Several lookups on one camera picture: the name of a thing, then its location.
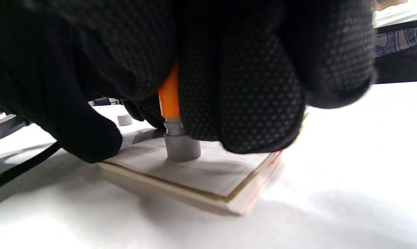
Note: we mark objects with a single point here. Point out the person's left hand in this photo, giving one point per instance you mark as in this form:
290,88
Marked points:
144,110

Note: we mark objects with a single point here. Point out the person's right hand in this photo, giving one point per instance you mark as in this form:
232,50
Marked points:
250,86

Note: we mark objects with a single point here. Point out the small grey stamp cap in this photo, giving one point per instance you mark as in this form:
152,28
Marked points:
124,120

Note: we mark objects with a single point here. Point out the orange grey flower pattern stamp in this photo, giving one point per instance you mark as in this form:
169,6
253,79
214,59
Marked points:
182,148

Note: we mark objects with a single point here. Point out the beige spiral notebook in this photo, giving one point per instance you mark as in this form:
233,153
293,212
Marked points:
208,180

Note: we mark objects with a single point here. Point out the black mesh office chair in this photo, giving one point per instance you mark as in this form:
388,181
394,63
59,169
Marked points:
402,69

